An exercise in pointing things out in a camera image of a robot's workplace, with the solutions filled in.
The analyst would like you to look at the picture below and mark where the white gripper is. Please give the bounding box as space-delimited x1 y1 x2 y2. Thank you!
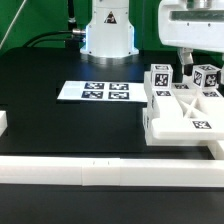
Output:
158 0 224 84

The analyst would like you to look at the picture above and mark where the white cube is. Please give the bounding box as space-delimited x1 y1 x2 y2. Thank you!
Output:
192 64 220 89

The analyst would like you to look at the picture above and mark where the white cube marker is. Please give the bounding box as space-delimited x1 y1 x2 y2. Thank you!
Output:
151 64 173 89

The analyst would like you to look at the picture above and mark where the white chair back frame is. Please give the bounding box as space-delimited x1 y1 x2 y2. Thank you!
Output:
143 70 224 141

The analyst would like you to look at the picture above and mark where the white chair seat part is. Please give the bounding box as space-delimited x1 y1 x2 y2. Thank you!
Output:
142 106 209 147

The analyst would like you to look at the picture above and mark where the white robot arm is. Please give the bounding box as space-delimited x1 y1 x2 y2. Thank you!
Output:
80 0 224 75

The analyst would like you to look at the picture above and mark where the white right fence bar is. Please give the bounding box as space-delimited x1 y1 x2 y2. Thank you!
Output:
208 140 224 160

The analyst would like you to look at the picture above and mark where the white fence bar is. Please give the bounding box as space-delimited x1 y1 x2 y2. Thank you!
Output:
0 156 224 187
208 140 224 160

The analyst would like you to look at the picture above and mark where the white diagonal rod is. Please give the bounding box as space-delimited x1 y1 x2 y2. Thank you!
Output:
0 0 28 51

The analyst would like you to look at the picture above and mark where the white left fence block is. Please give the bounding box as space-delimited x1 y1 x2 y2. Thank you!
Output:
0 111 7 136

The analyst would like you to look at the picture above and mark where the white front fence bar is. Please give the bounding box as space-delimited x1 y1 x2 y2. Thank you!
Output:
0 156 224 187

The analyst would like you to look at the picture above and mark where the black cable connector post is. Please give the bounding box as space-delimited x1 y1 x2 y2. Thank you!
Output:
65 0 86 50

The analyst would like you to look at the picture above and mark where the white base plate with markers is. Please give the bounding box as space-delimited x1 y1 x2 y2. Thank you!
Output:
57 81 147 102

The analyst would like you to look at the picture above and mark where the black cable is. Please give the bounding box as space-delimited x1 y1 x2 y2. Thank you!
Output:
23 30 75 48

